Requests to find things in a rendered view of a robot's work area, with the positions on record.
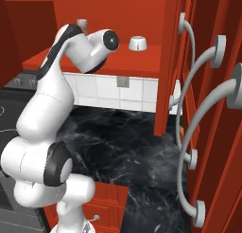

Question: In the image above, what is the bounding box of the grey curved door handle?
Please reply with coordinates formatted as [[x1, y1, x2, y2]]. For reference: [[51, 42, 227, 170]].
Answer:
[[176, 63, 242, 229], [168, 11, 197, 112], [175, 34, 228, 171]]

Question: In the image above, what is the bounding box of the red wall cabinet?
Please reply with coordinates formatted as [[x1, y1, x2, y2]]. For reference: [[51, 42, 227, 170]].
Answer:
[[3, 0, 168, 80]]

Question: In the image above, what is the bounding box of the red drawer front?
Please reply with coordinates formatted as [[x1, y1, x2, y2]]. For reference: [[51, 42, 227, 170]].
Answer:
[[43, 180, 130, 233]]

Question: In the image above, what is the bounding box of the white bowl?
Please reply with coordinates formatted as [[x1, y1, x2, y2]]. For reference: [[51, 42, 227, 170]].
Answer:
[[128, 35, 148, 52]]

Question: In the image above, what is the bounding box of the grey drawer handle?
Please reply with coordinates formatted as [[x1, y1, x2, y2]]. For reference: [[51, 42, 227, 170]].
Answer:
[[84, 214, 101, 223]]

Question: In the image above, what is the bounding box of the black hob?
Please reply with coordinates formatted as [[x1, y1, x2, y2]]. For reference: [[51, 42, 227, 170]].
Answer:
[[0, 70, 42, 140]]

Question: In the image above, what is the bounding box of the dark red cabinet door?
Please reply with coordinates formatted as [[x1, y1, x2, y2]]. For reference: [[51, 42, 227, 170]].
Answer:
[[0, 0, 26, 90]]

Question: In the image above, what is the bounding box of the grey oven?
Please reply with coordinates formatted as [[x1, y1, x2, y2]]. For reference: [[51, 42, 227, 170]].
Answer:
[[0, 170, 51, 233]]

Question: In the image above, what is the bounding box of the grey capped cinnamon bottle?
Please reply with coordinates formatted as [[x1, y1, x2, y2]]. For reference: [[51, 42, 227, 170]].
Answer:
[[76, 18, 89, 35]]

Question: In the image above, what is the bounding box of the grey wall outlet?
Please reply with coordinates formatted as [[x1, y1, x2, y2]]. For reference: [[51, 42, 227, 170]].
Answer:
[[116, 76, 130, 88]]

